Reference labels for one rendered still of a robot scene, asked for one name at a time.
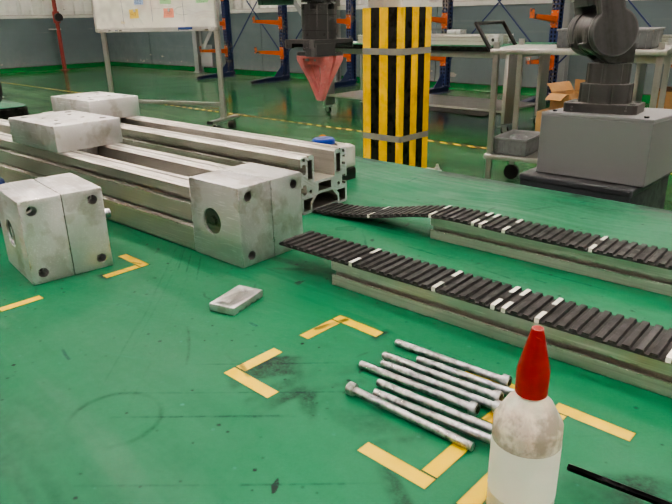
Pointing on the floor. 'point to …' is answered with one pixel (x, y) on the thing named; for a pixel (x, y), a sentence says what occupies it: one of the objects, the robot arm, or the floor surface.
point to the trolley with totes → (509, 151)
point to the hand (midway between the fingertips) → (320, 95)
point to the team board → (196, 20)
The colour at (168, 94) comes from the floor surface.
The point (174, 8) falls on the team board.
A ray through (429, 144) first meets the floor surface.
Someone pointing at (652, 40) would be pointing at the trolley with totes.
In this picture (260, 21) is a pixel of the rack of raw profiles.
